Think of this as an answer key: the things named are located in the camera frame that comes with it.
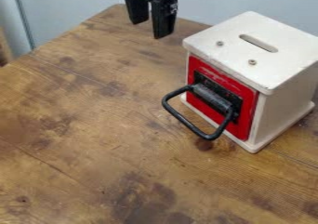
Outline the white wooden box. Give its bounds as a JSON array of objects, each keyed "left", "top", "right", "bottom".
[{"left": 183, "top": 11, "right": 318, "bottom": 153}]

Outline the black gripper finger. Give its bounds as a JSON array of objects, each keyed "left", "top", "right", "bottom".
[
  {"left": 151, "top": 0, "right": 177, "bottom": 39},
  {"left": 125, "top": 0, "right": 149, "bottom": 24}
]

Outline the red drawer with black handle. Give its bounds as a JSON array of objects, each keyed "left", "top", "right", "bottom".
[{"left": 161, "top": 55, "right": 258, "bottom": 140}]

